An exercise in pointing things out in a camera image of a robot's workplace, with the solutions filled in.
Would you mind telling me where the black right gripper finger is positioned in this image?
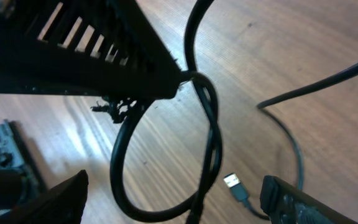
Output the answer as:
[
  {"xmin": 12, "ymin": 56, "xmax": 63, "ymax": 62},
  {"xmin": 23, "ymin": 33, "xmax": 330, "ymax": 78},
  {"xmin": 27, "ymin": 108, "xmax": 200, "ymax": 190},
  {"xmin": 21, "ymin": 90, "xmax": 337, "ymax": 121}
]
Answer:
[{"xmin": 260, "ymin": 175, "xmax": 357, "ymax": 224}]

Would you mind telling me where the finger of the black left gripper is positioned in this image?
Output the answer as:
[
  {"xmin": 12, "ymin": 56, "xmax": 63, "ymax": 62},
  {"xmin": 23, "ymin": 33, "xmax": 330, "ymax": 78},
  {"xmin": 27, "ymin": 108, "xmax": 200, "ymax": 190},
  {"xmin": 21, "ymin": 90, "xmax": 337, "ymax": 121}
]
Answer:
[{"xmin": 0, "ymin": 0, "xmax": 182, "ymax": 123}]

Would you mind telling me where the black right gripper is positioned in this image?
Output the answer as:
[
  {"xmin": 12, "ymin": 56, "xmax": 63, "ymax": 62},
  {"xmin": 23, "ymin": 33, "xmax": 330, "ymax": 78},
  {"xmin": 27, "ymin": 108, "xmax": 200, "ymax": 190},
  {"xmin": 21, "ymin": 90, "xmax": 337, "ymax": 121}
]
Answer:
[{"xmin": 0, "ymin": 120, "xmax": 89, "ymax": 224}]

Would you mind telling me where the black cable blue USB plug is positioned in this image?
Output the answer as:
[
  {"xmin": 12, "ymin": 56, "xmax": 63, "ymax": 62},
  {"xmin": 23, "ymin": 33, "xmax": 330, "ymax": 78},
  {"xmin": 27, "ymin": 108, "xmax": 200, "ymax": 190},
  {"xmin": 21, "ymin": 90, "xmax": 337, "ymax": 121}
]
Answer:
[{"xmin": 224, "ymin": 63, "xmax": 358, "ymax": 223}]

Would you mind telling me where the black cable micro USB plug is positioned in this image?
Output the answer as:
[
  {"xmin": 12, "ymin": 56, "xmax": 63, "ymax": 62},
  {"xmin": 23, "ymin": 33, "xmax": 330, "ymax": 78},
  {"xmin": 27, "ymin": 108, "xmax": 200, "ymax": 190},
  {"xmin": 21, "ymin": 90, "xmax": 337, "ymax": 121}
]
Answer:
[{"xmin": 110, "ymin": 0, "xmax": 223, "ymax": 223}]

